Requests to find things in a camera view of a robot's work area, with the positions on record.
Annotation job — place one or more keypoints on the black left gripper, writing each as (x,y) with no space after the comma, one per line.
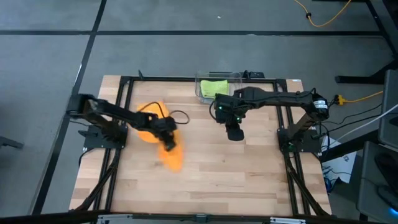
(161,126)

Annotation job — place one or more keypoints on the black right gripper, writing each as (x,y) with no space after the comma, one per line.
(230,109)

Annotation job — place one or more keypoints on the orange microfiber towel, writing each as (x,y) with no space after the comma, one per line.
(174,161)

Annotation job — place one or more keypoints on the lime green microfiber towel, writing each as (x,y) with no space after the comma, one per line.
(214,88)

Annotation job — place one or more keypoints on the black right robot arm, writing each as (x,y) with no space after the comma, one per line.
(280,98)

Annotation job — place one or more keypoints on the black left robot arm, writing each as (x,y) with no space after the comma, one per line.
(115,113)

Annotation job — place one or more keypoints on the clear plastic bin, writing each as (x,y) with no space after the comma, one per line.
(236,93)

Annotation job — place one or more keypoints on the white paper sheet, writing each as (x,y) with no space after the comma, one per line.
(342,165)

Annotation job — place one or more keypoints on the black gantry beam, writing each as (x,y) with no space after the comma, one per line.
(46,217)

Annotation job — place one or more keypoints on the grey desk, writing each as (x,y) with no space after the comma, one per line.
(367,186)

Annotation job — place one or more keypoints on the black furniture foot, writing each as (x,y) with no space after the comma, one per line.
(9,142)

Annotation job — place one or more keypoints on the black frame bracket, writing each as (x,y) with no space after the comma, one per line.
(255,75)

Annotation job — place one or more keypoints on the black aluminium table frame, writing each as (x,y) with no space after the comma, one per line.
(155,78)

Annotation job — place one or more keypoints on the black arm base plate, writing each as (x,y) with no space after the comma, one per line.
(314,148)
(93,141)

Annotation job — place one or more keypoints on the small grey camera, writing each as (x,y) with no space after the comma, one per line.
(201,218)

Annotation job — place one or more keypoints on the silver bracket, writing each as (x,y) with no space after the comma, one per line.
(287,221)
(115,219)

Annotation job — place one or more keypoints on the black desk frame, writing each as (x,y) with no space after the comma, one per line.
(357,80)

